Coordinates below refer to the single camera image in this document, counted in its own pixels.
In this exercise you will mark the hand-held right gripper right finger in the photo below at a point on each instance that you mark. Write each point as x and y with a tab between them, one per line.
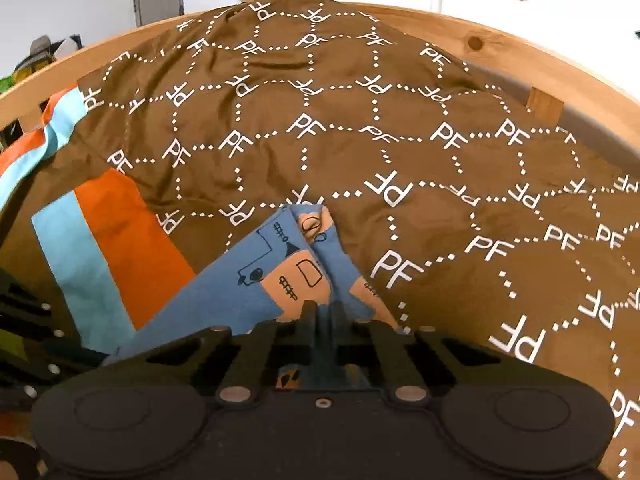
336	327

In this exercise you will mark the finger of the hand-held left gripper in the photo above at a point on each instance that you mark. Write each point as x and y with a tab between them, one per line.
60	360
35	310

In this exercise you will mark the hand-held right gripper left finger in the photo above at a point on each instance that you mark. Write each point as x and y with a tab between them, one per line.
308	325

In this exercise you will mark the blue printed pants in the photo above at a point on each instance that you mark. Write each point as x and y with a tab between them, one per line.
240	280

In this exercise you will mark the orange and light blue cloth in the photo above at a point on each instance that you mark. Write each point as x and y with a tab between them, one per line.
125	250

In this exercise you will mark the brown printed blanket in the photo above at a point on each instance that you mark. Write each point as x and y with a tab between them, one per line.
350	135

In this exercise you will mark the grey hat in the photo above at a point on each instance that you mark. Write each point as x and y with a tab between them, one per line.
41	47

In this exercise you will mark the wooden bed frame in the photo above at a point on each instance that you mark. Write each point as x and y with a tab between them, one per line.
500	45

